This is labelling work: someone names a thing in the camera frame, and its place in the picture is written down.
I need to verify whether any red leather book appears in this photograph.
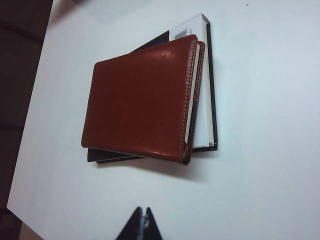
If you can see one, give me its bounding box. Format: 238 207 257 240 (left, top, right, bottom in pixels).
80 34 207 167

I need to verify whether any black hardcover book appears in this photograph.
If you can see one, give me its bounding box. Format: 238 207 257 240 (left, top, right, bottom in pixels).
86 12 219 165

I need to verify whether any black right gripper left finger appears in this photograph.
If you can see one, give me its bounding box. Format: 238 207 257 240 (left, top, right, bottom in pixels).
116 206 146 240

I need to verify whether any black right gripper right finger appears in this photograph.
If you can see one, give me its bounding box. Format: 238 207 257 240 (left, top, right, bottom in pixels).
144 206 168 240

